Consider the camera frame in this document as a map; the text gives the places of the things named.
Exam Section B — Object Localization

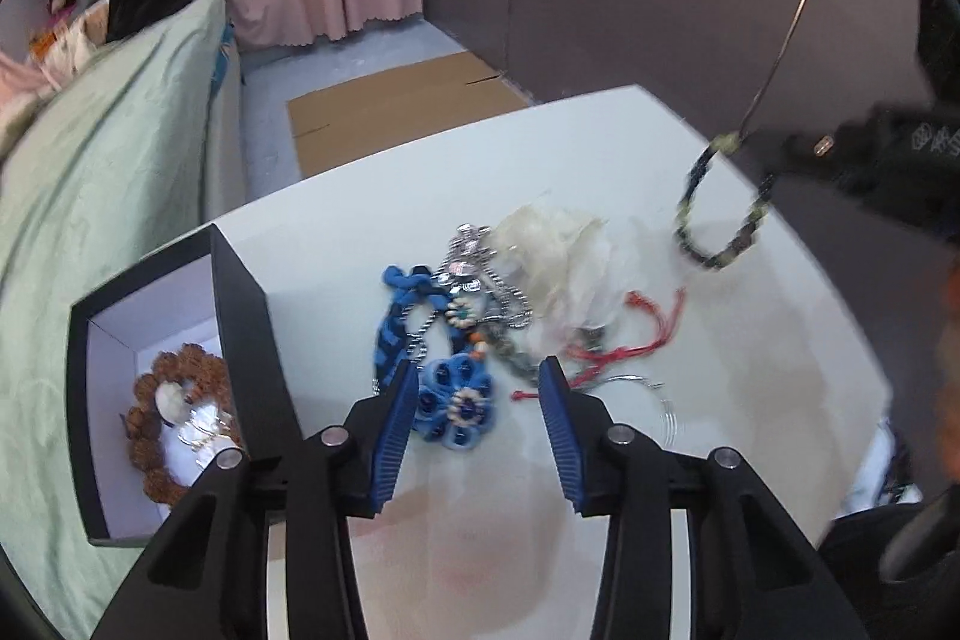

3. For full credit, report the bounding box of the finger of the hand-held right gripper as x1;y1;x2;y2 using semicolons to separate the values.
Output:
739;111;878;191

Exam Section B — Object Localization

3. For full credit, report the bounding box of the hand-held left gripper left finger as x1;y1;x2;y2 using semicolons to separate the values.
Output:
90;359;421;640

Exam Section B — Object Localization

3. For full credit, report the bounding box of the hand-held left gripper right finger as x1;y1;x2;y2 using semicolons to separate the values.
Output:
538;355;871;640

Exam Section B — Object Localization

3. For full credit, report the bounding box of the blue fabric flower ornament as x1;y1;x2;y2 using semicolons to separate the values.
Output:
409;351;496;453

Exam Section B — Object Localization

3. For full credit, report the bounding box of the dark beaded bracelet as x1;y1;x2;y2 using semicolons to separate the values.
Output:
673;131;775;272

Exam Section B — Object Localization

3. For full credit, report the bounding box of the black jewelry box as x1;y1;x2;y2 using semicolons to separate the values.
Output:
66;226;305;547

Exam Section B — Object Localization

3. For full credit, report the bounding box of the white table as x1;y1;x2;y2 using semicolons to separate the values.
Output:
199;83;893;640

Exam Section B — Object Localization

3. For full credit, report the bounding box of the white plastic bag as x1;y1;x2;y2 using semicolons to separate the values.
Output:
491;201;676;341

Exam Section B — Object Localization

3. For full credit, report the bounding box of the brown cardboard sheet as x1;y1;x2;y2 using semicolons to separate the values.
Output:
287;51;530;180

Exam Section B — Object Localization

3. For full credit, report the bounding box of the green bed blanket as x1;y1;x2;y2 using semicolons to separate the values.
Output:
0;0;248;640

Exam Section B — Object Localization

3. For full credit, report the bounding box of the printed pillow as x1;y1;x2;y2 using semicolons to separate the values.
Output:
30;6;106;70

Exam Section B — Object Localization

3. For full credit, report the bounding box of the blue braided cord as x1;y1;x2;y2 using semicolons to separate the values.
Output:
371;265;451;397

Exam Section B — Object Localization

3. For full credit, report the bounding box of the thin silver wire bangle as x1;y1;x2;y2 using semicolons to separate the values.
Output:
600;374;685;447

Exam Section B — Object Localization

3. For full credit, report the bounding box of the red cord bracelet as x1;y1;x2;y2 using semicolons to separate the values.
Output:
510;287;687;405

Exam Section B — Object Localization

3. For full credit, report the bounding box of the silver chain necklace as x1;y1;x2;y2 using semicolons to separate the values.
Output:
442;222;535;341

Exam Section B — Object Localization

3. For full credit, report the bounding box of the white shell bracelet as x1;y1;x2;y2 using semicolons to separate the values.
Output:
154;381;241;455

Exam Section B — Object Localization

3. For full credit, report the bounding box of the brown wooden bead bracelet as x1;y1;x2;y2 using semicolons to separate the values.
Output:
124;344;245;510

